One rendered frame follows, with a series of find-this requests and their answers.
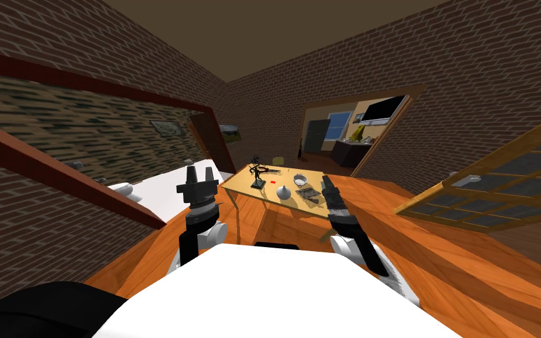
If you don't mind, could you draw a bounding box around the framed grey picture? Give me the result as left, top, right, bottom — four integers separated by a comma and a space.
149, 120, 187, 138

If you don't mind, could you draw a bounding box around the dark red door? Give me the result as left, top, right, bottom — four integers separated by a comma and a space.
188, 111, 237, 175

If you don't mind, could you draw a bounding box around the white door handle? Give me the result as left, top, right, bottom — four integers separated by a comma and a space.
448, 172, 483, 187

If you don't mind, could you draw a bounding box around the blue window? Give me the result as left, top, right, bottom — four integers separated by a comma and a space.
325, 111, 354, 141

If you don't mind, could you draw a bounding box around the framed green landscape picture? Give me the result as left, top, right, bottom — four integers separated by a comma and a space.
218, 124, 243, 144

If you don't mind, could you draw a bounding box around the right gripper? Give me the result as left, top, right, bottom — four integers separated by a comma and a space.
322, 174, 348, 216

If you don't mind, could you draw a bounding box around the dark grey refrigerator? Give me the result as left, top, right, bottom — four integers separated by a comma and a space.
303, 118, 332, 156

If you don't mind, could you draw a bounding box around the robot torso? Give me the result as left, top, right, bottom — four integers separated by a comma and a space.
91, 241, 465, 338

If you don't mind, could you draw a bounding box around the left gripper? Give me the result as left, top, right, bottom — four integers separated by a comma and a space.
176, 166, 219, 205

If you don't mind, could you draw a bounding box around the black television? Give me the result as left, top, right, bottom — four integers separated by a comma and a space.
361, 96, 408, 126

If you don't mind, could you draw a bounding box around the black figurine on base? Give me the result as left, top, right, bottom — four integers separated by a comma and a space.
249, 156, 269, 191

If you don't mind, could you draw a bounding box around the yellow wooden table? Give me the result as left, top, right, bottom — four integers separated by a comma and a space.
221, 163, 343, 245

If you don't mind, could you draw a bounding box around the dark grey book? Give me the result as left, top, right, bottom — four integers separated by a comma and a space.
295, 187, 326, 207

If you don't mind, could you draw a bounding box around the wooden door with glass panes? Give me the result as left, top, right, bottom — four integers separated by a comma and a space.
394, 107, 541, 235

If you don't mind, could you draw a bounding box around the white bathtub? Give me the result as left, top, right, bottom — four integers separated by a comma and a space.
107, 158, 235, 224

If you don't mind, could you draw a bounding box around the dark cabinet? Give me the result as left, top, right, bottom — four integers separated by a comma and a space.
330, 139, 373, 168

